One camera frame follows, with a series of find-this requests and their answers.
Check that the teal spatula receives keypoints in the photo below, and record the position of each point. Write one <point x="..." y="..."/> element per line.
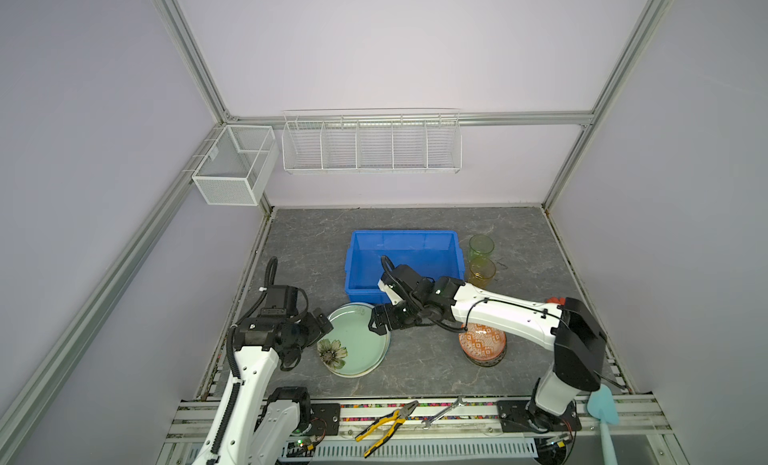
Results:
<point x="601" y="406"/>

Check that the blue plastic bin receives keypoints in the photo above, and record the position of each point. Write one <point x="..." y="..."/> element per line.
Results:
<point x="431" y="253"/>

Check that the green glass cup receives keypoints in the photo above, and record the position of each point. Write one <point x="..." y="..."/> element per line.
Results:
<point x="480" y="246"/>

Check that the white wire wall rack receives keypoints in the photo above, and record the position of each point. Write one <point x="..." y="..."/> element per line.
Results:
<point x="384" y="140"/>

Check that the red work glove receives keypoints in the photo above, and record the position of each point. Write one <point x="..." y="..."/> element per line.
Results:
<point x="555" y="300"/>

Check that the green flower plate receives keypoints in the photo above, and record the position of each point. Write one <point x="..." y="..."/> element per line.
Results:
<point x="350" y="349"/>

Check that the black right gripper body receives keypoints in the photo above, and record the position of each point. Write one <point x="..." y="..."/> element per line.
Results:
<point x="402" y="316"/>

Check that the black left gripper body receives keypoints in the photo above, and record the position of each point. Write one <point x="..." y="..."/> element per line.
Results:
<point x="307" y="331"/>

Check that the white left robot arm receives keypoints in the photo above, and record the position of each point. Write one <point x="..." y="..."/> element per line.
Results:
<point x="251" y="426"/>

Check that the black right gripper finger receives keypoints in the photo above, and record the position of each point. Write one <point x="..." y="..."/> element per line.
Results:
<point x="379" y="312"/>
<point x="376" y="328"/>

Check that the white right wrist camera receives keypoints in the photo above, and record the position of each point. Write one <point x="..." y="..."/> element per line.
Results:
<point x="392" y="295"/>

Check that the white mesh box basket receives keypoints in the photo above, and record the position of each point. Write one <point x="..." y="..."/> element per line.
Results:
<point x="237" y="166"/>

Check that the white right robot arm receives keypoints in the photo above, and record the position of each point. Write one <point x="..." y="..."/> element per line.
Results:
<point x="568" y="330"/>

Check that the orange patterned bowl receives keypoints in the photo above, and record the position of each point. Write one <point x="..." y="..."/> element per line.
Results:
<point x="483" y="346"/>

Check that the silver wrench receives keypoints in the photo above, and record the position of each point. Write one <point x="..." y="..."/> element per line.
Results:
<point x="429" y="421"/>

